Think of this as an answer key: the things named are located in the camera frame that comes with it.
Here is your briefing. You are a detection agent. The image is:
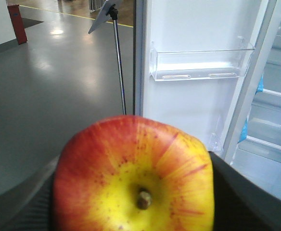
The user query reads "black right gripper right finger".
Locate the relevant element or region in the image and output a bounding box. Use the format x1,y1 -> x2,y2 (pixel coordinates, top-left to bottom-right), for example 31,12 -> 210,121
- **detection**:
209,152 -> 281,231

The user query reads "red yellow apple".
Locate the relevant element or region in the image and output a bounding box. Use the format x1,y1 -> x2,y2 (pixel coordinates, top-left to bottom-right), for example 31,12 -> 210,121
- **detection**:
51,115 -> 215,231

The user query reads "dark grey fridge door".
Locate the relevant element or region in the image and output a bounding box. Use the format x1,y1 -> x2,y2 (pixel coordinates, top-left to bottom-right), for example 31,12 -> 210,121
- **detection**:
132,0 -> 281,169

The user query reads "clear door shelf bin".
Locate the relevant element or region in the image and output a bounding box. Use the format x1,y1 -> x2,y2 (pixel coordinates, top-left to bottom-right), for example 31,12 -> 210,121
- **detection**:
149,37 -> 255,81

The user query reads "dark grey fridge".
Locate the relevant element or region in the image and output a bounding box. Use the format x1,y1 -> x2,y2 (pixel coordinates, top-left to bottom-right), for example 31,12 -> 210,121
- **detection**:
230,23 -> 281,200

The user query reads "red pillar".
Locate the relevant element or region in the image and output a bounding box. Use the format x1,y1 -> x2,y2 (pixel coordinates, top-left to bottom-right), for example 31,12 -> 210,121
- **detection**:
7,4 -> 27,45

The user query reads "blue tape strip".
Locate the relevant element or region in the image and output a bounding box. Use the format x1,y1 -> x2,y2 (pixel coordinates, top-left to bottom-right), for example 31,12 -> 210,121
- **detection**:
238,119 -> 248,143
255,76 -> 264,94

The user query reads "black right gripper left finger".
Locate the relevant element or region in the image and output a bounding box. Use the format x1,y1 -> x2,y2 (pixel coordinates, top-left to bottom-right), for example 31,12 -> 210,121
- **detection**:
0,156 -> 59,231

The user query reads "silver sign stand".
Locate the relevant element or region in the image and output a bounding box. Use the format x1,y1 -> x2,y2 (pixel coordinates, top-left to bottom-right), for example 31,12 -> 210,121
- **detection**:
88,0 -> 127,115

